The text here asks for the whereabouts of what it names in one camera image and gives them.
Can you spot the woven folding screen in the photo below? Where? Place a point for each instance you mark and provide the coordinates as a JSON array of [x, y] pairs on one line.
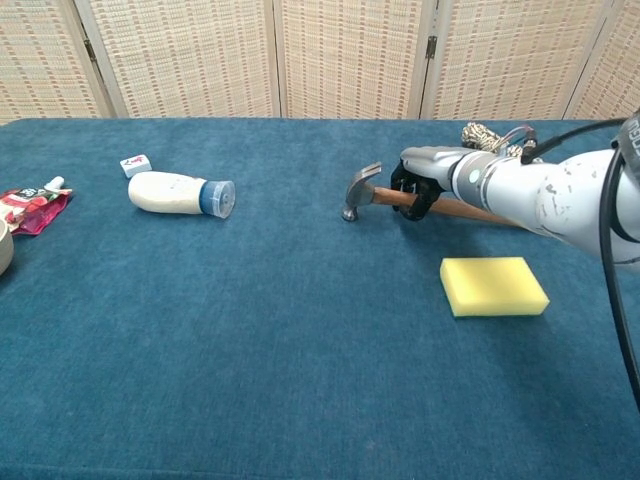
[[200, 50]]

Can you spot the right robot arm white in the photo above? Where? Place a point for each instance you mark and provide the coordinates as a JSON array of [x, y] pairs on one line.
[[525, 192]]

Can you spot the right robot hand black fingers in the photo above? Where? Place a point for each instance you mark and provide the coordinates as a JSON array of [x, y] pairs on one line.
[[432, 165]]

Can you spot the white squeeze bottle blue cap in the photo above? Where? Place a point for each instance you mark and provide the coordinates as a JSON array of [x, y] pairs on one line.
[[165, 192]]

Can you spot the yellow sponge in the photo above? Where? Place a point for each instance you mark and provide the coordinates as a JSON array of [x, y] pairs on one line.
[[492, 285]]

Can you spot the black screen hinge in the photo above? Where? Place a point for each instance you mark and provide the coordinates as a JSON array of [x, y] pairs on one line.
[[90, 51], [431, 47]]

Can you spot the beige bowl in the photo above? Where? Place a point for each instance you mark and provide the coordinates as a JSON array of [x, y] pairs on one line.
[[5, 247]]

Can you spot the blue tablecloth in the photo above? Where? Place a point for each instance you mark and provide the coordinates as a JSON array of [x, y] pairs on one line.
[[300, 325]]

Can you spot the red drink pouch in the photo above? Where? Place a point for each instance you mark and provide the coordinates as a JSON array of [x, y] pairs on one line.
[[35, 210]]

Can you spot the white mahjong tile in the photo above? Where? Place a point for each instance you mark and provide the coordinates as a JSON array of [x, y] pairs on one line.
[[135, 165]]

